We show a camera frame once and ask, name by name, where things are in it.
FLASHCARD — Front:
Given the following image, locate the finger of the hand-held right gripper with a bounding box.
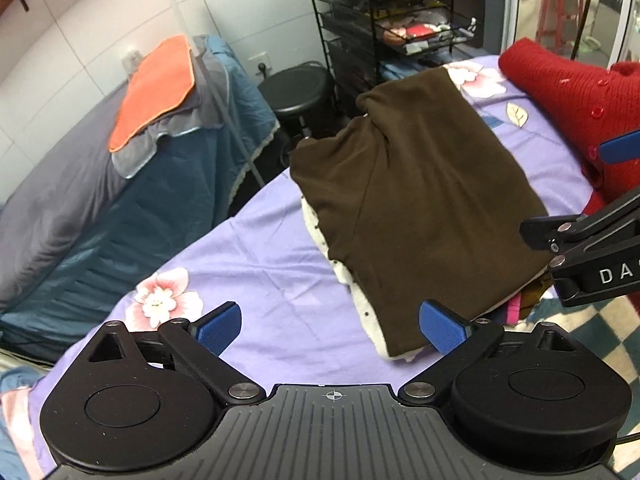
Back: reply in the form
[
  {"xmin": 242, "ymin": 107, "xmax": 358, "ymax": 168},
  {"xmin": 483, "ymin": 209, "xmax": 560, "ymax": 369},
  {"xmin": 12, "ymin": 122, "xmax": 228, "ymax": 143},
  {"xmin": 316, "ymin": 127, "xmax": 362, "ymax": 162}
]
[
  {"xmin": 599, "ymin": 130, "xmax": 640, "ymax": 164},
  {"xmin": 520, "ymin": 194, "xmax": 640, "ymax": 257}
]

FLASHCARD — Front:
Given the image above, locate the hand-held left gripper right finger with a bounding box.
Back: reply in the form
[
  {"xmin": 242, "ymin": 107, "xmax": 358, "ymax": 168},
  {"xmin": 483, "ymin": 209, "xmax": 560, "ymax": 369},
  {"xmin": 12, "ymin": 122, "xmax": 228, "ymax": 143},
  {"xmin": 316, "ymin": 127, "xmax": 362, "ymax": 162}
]
[{"xmin": 397, "ymin": 300, "xmax": 576, "ymax": 403}]

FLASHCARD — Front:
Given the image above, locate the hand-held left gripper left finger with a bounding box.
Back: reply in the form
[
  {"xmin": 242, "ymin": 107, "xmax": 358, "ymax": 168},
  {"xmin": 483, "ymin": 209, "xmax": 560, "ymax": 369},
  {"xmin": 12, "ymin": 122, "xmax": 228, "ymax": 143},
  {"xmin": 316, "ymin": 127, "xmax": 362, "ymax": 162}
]
[{"xmin": 87, "ymin": 301, "xmax": 266, "ymax": 403}]

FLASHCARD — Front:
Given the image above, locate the dark brown garment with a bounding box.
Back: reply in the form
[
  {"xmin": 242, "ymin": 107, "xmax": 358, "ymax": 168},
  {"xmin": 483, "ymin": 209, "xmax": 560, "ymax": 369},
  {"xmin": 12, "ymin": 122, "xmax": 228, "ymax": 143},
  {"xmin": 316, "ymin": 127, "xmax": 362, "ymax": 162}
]
[{"xmin": 289, "ymin": 66, "xmax": 551, "ymax": 358}]

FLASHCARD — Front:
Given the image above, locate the multicolour patterned garment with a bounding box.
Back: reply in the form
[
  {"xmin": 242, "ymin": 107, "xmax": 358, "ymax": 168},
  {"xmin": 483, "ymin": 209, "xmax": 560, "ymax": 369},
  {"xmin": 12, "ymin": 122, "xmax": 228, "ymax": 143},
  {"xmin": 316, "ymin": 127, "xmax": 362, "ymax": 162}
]
[{"xmin": 505, "ymin": 275, "xmax": 556, "ymax": 323}]

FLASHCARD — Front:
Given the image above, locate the white polka dot garment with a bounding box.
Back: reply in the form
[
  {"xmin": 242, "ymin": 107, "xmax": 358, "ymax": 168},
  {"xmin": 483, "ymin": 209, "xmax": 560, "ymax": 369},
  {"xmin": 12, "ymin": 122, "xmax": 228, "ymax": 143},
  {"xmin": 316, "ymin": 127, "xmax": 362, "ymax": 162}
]
[{"xmin": 300, "ymin": 195, "xmax": 548, "ymax": 364}]

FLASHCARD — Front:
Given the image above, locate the red knitted cardigan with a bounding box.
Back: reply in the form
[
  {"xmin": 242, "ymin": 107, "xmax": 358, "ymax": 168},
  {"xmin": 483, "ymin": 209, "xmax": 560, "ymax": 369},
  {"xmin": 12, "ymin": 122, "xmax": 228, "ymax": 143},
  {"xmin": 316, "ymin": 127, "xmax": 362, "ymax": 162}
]
[{"xmin": 497, "ymin": 37, "xmax": 640, "ymax": 311}]

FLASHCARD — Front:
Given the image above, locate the purple floral bedsheet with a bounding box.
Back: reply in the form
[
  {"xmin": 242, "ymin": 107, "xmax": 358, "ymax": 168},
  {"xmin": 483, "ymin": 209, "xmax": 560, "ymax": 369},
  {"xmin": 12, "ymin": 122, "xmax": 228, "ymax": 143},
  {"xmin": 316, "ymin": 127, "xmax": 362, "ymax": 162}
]
[{"xmin": 0, "ymin": 55, "xmax": 640, "ymax": 480}]

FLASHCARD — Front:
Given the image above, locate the teal quilted bedcover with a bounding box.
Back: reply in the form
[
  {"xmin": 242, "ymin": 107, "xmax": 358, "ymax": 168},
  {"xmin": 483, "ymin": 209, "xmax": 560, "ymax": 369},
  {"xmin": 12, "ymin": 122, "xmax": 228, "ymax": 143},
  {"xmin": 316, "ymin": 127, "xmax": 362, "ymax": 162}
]
[{"xmin": 0, "ymin": 35, "xmax": 281, "ymax": 366}]

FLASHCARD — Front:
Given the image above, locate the grey satin-trimmed cloth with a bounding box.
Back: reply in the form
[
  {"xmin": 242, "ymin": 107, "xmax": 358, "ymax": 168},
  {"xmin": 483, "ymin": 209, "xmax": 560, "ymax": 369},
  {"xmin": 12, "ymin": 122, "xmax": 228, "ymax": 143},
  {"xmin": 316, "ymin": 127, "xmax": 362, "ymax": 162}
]
[{"xmin": 111, "ymin": 35, "xmax": 236, "ymax": 181}]

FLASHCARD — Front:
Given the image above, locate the dark grey blanket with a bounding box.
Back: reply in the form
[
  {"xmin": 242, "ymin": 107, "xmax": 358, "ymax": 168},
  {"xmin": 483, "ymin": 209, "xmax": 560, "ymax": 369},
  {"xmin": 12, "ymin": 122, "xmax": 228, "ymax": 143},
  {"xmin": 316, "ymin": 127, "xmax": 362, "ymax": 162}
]
[{"xmin": 0, "ymin": 80, "xmax": 136, "ymax": 311}]

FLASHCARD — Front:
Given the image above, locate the orange cloth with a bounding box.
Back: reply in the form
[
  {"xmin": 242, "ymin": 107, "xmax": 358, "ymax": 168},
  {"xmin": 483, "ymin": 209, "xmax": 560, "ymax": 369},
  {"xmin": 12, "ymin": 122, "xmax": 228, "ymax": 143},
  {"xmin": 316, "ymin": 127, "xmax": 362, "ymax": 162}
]
[{"xmin": 108, "ymin": 35, "xmax": 196, "ymax": 153}]

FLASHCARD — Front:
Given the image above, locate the black round stool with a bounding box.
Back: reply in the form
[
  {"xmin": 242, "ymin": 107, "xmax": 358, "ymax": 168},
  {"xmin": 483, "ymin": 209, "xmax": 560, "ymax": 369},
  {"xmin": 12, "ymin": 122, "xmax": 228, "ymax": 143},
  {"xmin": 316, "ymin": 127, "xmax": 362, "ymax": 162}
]
[{"xmin": 257, "ymin": 61, "xmax": 341, "ymax": 141}]

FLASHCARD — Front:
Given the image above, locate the white wall outlet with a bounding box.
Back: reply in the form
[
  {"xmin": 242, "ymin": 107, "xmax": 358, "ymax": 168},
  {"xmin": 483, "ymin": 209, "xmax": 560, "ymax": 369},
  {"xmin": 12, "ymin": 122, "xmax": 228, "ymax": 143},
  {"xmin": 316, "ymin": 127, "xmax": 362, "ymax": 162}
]
[{"xmin": 248, "ymin": 51, "xmax": 275, "ymax": 78}]

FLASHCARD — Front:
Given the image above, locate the black wire rack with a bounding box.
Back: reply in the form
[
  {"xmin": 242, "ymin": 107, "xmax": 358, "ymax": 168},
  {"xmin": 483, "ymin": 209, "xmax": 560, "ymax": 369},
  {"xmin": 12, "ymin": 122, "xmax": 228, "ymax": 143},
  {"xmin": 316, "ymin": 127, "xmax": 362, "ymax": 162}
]
[{"xmin": 302, "ymin": 0, "xmax": 483, "ymax": 81}]

